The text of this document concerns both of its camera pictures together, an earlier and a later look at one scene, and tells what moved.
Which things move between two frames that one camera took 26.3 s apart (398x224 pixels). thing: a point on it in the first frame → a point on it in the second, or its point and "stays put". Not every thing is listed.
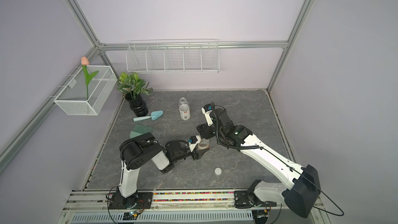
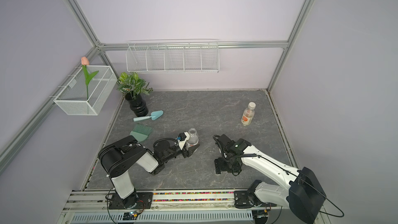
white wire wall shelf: x=173 y=55 stays put
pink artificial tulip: x=85 y=61 stays put
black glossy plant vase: x=138 y=105 stays put
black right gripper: x=203 y=129 → x=219 y=168
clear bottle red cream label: x=204 y=144 → x=249 y=114
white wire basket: x=72 y=97 stays put
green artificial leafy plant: x=131 y=83 stays put
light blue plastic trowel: x=154 y=115 stays put
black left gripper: x=199 y=154 → x=190 y=151
